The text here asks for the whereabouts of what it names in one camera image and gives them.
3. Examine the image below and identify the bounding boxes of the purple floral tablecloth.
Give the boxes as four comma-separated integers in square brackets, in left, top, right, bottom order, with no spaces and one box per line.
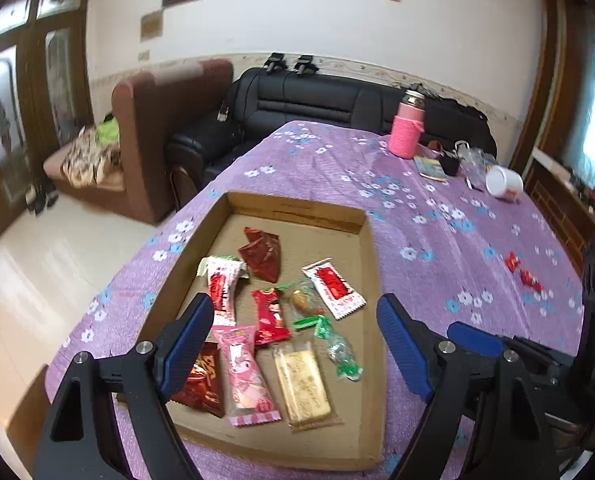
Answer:
[45,120,595,480]

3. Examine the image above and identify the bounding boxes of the red cartoon snack packet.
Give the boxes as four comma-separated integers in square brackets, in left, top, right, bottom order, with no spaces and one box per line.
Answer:
[250,287,292,347]

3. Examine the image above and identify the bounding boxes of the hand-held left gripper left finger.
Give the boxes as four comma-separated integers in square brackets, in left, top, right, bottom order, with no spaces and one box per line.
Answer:
[35,292,216,480]

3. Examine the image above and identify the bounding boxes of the cardboard tray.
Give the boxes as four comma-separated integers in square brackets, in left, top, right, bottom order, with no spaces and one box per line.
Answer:
[116,191,385,472]

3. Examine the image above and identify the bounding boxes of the thin notebook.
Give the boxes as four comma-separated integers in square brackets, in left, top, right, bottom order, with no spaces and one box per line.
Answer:
[413,155,448,182]

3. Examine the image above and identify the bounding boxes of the wooden door frame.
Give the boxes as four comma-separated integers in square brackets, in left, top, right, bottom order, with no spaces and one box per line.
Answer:
[507,0,583,176]

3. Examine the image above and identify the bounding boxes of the green brown candy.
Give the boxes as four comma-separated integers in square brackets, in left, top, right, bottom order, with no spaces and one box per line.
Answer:
[278,280,328,332]

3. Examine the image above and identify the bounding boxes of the black leather sofa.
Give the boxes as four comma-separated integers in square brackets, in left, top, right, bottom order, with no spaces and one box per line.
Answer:
[165,66,498,196]

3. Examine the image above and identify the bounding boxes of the patterned blanket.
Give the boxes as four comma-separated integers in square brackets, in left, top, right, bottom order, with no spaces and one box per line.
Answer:
[62,125,123,186]

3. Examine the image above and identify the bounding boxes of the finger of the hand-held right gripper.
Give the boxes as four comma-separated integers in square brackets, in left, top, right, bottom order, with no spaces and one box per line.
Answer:
[446,321,578,378]

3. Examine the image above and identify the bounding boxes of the clear biscuit packet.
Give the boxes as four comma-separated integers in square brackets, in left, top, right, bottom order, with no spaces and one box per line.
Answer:
[272,342,345,431]

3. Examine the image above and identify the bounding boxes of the white red snack packet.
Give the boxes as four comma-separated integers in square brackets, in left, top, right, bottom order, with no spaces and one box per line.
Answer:
[301,259,367,321]
[198,256,251,328]

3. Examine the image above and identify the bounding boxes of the pink snack packet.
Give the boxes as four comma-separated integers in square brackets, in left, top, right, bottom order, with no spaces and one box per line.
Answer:
[212,325,282,428]

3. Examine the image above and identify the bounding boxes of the white plastic jar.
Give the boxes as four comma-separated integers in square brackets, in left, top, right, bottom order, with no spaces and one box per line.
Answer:
[485,164,524,202]

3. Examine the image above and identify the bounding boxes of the green clear candy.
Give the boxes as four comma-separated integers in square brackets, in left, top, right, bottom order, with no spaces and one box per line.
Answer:
[313,316,363,382]

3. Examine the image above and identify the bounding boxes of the pink sleeved thermos bottle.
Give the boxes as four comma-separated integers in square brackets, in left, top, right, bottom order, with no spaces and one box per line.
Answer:
[388,82,425,160]

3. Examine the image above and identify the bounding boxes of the black bag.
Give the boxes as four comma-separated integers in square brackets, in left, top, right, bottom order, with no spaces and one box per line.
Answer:
[420,97,498,158]

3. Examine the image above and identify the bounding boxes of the wooden glass panel door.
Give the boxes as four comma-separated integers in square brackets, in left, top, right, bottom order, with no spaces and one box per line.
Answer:
[0,0,93,261]

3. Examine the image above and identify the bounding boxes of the brown sofa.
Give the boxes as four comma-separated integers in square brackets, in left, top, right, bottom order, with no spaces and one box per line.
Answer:
[42,58,234,226]

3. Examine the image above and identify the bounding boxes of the wall plaque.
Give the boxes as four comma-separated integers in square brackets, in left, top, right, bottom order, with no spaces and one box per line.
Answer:
[140,10,164,41]

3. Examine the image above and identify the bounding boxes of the brown wooden chair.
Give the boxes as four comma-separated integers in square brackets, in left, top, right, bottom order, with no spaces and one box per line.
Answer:
[170,162,201,211]

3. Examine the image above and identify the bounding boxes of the dark red gold print packet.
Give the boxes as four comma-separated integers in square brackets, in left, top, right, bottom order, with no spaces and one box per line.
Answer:
[170,341,226,418]

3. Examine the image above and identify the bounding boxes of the brick pattern wooden cabinet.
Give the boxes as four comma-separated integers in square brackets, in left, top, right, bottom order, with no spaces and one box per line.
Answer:
[522,147,595,261]

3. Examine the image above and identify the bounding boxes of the dark red crinkled packet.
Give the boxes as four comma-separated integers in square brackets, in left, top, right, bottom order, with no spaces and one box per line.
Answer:
[238,226,282,283]

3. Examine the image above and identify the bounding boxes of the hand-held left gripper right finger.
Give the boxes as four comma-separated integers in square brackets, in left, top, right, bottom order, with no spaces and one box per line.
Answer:
[376,294,561,480]

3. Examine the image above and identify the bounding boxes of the green cloth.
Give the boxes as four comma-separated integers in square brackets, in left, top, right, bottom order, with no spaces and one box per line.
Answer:
[95,116,121,143]

